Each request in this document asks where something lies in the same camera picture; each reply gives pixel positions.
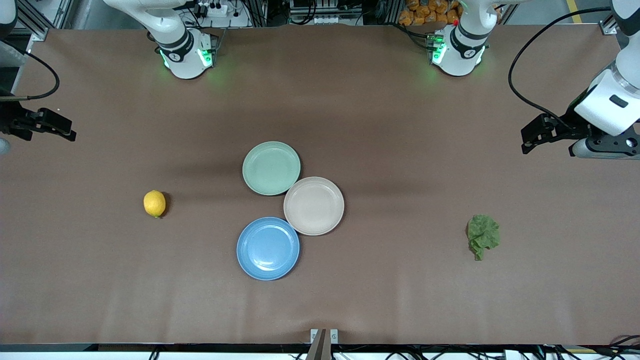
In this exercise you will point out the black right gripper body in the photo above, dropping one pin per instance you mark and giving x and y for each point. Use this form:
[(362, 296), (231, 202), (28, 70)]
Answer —
[(11, 121)]

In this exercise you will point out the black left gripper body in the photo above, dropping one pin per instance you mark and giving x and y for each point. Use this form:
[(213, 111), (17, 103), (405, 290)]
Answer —
[(573, 128)]

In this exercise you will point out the green lettuce leaf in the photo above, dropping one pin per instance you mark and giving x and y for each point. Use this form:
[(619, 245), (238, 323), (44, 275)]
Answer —
[(482, 232)]

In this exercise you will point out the yellow lemon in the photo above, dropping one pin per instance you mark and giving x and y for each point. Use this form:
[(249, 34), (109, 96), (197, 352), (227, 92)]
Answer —
[(154, 203)]

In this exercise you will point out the bag of oranges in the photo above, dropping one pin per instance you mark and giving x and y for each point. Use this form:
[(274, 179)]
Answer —
[(425, 12)]

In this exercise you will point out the white power strip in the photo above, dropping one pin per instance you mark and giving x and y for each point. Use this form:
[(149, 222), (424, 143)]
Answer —
[(215, 9)]

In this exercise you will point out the green plate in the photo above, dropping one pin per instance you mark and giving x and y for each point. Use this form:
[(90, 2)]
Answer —
[(270, 167)]

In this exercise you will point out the beige plate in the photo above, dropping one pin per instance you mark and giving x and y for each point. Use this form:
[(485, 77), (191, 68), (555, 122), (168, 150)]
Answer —
[(314, 206)]

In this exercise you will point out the grey equipment rack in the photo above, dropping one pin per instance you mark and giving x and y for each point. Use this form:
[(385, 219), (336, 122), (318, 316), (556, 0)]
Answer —
[(325, 10)]

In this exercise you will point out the blue plate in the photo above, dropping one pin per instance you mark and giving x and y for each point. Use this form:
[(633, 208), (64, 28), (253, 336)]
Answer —
[(267, 248)]

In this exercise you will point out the aluminium frame rail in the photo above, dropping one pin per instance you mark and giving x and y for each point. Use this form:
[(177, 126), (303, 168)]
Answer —
[(607, 27), (30, 17)]

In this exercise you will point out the grey metal bracket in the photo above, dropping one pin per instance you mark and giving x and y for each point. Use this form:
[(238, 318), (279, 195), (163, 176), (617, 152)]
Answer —
[(334, 336)]

